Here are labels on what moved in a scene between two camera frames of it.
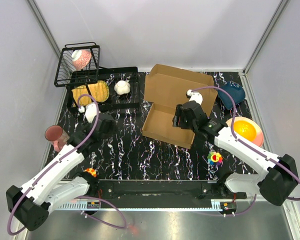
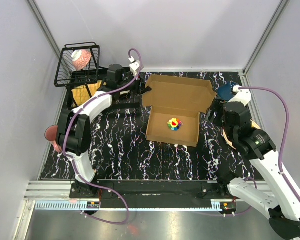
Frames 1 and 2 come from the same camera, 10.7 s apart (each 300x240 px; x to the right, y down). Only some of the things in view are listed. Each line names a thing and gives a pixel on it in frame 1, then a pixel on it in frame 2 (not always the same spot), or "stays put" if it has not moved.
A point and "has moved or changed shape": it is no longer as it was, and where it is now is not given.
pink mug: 58,136 stays put
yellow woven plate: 99,91 stays put
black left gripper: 113,128 to 139,89
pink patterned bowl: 80,58 stays put
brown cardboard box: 165,87 has moved or changed shape
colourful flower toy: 214,158 to 174,124
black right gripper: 178,113 to 216,105
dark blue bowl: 237,91 stays put
